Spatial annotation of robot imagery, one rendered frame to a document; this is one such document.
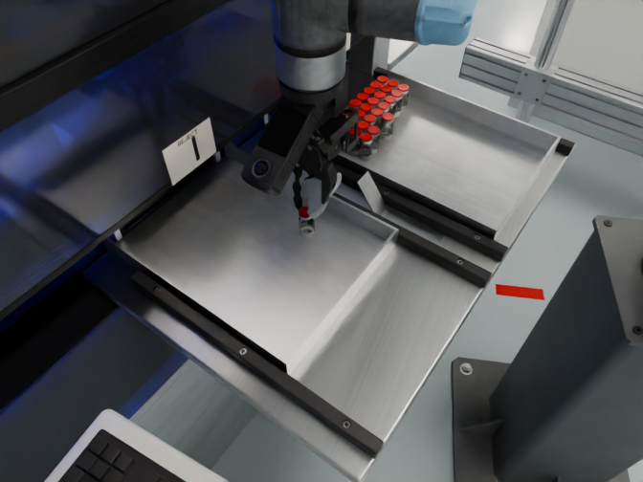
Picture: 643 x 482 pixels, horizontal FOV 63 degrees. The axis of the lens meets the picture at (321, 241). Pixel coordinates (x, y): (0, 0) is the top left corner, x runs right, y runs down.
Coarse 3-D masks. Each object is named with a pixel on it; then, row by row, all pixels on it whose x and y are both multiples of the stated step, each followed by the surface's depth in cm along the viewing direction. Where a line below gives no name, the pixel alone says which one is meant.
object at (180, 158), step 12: (204, 120) 69; (192, 132) 68; (204, 132) 70; (180, 144) 67; (192, 144) 69; (204, 144) 71; (168, 156) 67; (180, 156) 68; (192, 156) 70; (204, 156) 72; (168, 168) 68; (180, 168) 70; (192, 168) 72
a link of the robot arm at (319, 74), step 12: (276, 48) 53; (276, 60) 55; (288, 60) 52; (300, 60) 52; (312, 60) 52; (324, 60) 52; (336, 60) 53; (288, 72) 54; (300, 72) 53; (312, 72) 53; (324, 72) 53; (336, 72) 54; (288, 84) 55; (300, 84) 54; (312, 84) 54; (324, 84) 54
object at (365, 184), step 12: (360, 180) 78; (372, 180) 80; (372, 192) 80; (372, 204) 80; (384, 204) 82; (384, 216) 81; (396, 216) 81; (408, 228) 79; (420, 228) 79; (432, 240) 78
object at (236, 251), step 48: (192, 192) 84; (240, 192) 84; (144, 240) 78; (192, 240) 78; (240, 240) 78; (288, 240) 78; (336, 240) 78; (384, 240) 78; (192, 288) 72; (240, 288) 72; (288, 288) 72; (336, 288) 72; (240, 336) 65; (288, 336) 68
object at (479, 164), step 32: (416, 96) 100; (448, 96) 96; (416, 128) 95; (448, 128) 95; (480, 128) 95; (512, 128) 92; (352, 160) 84; (384, 160) 89; (416, 160) 89; (448, 160) 89; (480, 160) 89; (512, 160) 89; (544, 160) 84; (416, 192) 80; (448, 192) 84; (480, 192) 84; (512, 192) 84; (480, 224) 76
